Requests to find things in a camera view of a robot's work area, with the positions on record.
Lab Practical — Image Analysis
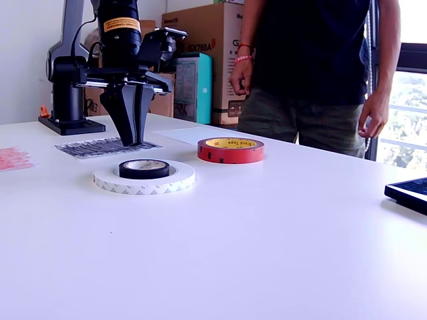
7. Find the person's right hand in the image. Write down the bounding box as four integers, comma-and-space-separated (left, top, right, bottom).
229, 61, 254, 97

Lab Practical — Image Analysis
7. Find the cardboard box with shipping label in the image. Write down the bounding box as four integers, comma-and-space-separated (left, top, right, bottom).
98, 19, 157, 71

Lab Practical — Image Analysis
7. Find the person's left forearm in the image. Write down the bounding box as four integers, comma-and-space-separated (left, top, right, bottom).
365, 0, 401, 104

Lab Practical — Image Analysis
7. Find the red tape roll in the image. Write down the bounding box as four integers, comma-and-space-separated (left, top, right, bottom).
196, 136, 266, 165

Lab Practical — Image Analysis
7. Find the black scribbled paper sheet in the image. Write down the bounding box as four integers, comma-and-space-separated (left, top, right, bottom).
54, 135, 164, 160

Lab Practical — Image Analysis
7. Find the small black tape roll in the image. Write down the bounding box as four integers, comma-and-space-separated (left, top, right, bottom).
118, 159, 169, 180

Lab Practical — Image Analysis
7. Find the plain white paper sheet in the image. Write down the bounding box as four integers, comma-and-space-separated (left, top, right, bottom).
151, 126, 250, 146

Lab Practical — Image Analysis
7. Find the person in dark shirt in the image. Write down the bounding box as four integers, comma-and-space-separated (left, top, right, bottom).
230, 0, 401, 157

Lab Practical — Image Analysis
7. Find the person's right forearm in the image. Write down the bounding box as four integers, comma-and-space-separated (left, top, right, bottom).
233, 0, 264, 67

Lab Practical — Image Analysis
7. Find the red scribbled paper sheet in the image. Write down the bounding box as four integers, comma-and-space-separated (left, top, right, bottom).
0, 145, 38, 173

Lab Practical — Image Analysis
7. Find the dark window frame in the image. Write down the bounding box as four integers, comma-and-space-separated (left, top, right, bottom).
366, 0, 427, 161

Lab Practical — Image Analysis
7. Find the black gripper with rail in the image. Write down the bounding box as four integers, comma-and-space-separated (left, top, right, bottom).
75, 55, 173, 147

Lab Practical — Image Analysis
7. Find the wide white tape roll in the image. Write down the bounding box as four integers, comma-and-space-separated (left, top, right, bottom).
92, 158, 196, 196

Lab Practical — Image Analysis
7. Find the person's left hand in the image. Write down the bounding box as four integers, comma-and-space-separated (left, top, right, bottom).
358, 96, 390, 139

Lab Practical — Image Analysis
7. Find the large GX760A cardboard box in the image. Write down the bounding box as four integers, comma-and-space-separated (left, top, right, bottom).
161, 2, 254, 126

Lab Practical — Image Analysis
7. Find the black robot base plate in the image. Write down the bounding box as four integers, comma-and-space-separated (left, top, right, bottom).
37, 115, 107, 136

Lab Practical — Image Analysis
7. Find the teal product box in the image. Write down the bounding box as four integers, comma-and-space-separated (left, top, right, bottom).
173, 52, 214, 125

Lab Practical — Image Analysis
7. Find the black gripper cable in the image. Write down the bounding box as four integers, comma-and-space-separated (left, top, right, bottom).
71, 19, 101, 67

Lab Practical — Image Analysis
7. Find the cardboard box with blue print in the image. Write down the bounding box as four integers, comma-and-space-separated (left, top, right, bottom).
83, 71, 176, 117

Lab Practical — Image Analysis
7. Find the white blind bead cord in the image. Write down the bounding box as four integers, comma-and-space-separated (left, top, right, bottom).
364, 13, 372, 151

